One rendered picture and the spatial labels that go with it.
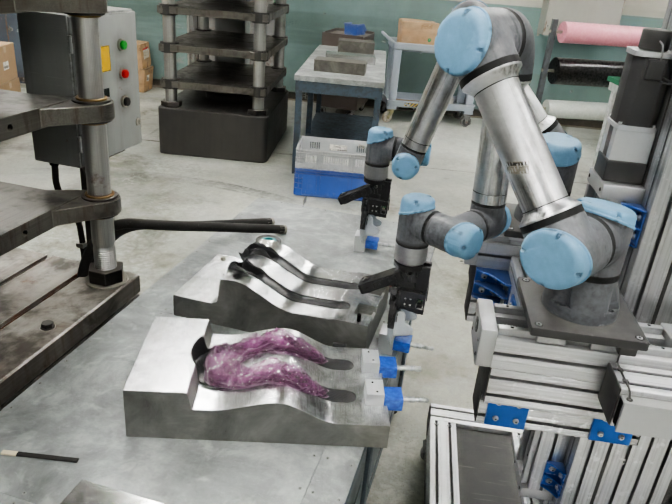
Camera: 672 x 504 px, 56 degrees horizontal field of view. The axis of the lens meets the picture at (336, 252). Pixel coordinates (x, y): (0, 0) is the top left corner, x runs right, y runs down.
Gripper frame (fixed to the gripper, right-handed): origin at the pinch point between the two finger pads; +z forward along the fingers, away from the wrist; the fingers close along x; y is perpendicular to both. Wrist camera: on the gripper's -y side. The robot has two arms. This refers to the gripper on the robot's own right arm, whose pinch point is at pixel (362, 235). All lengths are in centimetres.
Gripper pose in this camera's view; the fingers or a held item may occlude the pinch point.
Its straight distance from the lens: 204.4
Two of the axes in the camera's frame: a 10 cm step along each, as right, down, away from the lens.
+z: -0.8, 9.0, 4.2
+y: 9.8, 1.5, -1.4
